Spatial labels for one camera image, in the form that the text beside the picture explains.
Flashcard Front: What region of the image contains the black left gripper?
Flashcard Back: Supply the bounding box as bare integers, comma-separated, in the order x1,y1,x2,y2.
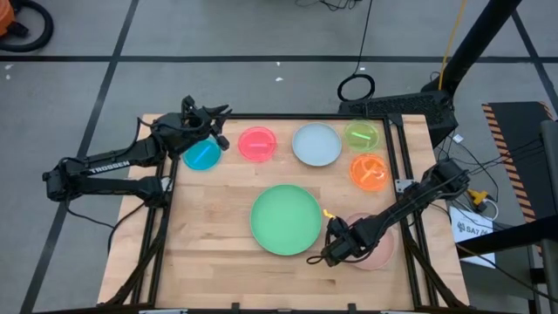
167,96,234,153

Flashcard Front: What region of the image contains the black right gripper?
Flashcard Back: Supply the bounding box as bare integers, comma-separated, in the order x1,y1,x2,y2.
322,216,371,268

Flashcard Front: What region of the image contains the small translucent cyan plate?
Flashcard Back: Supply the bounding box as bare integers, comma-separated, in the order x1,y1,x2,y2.
181,137,223,172

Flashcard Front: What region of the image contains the small translucent red plate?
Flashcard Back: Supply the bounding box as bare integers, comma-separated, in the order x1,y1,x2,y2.
237,126,278,163

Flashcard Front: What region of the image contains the pale pink plastic plate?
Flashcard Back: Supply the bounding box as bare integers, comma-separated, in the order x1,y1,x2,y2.
342,212,397,271

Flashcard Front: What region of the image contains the large light green plate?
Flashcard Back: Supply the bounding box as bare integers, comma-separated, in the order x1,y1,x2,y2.
249,183,323,257

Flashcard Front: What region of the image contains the small translucent orange plate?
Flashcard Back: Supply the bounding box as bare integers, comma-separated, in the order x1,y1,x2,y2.
349,153,390,193

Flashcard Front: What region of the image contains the grey blue plastic plate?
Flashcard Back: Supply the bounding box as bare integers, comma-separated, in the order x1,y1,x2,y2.
291,122,344,167

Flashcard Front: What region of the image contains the small translucent lime plate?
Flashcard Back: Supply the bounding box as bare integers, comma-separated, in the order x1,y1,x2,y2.
344,120,382,154

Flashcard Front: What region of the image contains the white paper sign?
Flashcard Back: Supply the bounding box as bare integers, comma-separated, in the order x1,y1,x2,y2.
448,205,498,268

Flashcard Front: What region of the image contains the yellow clamp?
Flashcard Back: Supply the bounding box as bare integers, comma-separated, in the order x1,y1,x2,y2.
466,188,489,206

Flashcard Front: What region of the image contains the black metal beam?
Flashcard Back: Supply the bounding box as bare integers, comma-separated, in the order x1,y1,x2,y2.
455,215,558,258

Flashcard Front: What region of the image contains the black hazard striped ramp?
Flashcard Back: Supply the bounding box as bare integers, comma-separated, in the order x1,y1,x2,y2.
481,100,558,223

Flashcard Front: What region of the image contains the orange vacuum cleaner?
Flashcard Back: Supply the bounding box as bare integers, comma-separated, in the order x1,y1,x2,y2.
0,0,17,38

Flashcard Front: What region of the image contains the black aluminium table frame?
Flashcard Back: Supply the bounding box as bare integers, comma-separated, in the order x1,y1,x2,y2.
102,112,470,314

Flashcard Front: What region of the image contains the black floor cable bundle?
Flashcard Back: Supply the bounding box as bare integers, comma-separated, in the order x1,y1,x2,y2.
296,0,363,12

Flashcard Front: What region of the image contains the black hanging cable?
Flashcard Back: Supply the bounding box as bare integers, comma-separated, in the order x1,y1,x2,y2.
337,0,377,103

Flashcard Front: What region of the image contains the black vacuum hose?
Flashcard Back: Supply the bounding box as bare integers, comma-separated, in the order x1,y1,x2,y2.
0,0,55,53

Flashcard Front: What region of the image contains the grey metal post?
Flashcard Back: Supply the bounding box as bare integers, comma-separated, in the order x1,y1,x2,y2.
540,119,558,314

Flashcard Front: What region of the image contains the yellow hanging cable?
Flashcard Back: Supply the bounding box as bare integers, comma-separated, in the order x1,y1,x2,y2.
438,0,468,92

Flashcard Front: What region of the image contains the black camera stand pole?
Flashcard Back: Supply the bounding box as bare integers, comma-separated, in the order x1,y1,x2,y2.
420,0,523,95

